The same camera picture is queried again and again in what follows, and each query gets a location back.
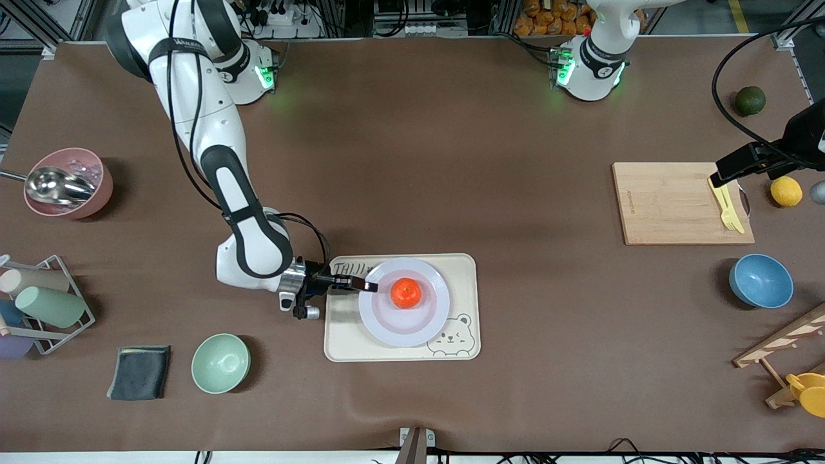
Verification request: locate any orange fruit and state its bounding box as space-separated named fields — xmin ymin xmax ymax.
xmin=391 ymin=278 xmax=423 ymax=310

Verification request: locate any white round plate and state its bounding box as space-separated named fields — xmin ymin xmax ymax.
xmin=358 ymin=257 xmax=451 ymax=349

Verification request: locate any yellow plastic fork knife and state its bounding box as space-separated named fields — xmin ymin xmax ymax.
xmin=717 ymin=182 xmax=746 ymax=235

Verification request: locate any yellow lemon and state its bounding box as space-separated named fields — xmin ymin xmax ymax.
xmin=770 ymin=176 xmax=804 ymax=208

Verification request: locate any wooden cutting board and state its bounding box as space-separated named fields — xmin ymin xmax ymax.
xmin=612 ymin=162 xmax=755 ymax=246

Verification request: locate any dark green round fruit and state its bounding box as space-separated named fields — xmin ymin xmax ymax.
xmin=735 ymin=86 xmax=767 ymax=117

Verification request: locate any cream bear print tray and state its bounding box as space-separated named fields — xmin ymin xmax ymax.
xmin=324 ymin=253 xmax=481 ymax=363

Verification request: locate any blue bowl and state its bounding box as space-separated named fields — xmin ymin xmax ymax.
xmin=729 ymin=253 xmax=795 ymax=309

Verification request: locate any light green bowl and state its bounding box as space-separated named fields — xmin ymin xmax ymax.
xmin=191 ymin=333 xmax=251 ymax=394

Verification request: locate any wooden rack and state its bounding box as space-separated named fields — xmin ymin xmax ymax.
xmin=733 ymin=303 xmax=825 ymax=411

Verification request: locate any brown table cover sheet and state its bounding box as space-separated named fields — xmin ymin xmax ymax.
xmin=0 ymin=35 xmax=825 ymax=453

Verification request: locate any dark grey folded cloth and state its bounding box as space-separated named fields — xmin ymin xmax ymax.
xmin=106 ymin=345 xmax=171 ymax=401

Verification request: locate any yellow cup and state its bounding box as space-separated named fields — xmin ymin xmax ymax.
xmin=786 ymin=372 xmax=825 ymax=418

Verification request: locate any pink bowl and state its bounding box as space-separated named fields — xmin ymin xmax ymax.
xmin=23 ymin=148 xmax=114 ymax=220

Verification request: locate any bag of orange items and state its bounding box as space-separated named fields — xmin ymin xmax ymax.
xmin=514 ymin=0 xmax=594 ymax=37

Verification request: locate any white power strip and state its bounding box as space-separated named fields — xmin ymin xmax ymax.
xmin=255 ymin=0 xmax=323 ymax=39

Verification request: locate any light green cup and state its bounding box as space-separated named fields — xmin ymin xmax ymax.
xmin=15 ymin=285 xmax=86 ymax=329

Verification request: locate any white socket strip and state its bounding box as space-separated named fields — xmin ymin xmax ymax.
xmin=403 ymin=23 xmax=468 ymax=37

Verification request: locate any metal scoop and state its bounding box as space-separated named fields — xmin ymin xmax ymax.
xmin=0 ymin=166 xmax=97 ymax=207

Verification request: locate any beige cup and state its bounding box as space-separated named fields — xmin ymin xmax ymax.
xmin=0 ymin=267 xmax=70 ymax=297

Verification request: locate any purple cup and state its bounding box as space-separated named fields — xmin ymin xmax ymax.
xmin=0 ymin=335 xmax=34 ymax=360

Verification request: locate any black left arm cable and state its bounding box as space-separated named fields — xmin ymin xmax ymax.
xmin=712 ymin=18 xmax=825 ymax=162

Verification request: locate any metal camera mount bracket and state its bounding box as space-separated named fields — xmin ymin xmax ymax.
xmin=395 ymin=427 xmax=436 ymax=464

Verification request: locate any black arm base cable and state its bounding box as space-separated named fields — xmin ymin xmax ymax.
xmin=506 ymin=31 xmax=559 ymax=69

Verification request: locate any grey wire cup rack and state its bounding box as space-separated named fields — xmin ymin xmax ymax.
xmin=0 ymin=255 xmax=96 ymax=356

